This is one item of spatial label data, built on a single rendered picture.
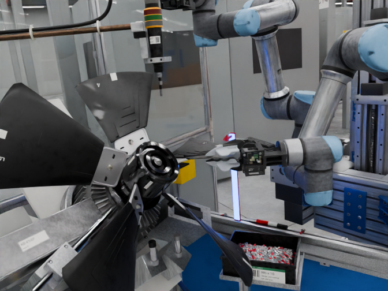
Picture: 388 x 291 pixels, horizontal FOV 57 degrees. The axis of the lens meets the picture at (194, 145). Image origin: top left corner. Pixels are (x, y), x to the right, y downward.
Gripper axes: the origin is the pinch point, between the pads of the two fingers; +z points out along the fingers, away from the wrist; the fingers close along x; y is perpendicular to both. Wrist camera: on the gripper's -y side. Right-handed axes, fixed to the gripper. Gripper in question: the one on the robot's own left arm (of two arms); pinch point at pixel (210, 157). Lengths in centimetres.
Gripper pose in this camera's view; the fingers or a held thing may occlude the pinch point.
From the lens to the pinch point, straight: 99.7
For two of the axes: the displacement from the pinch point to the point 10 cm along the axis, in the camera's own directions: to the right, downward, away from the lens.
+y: 0.4, 3.4, -9.4
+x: 0.9, 9.4, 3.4
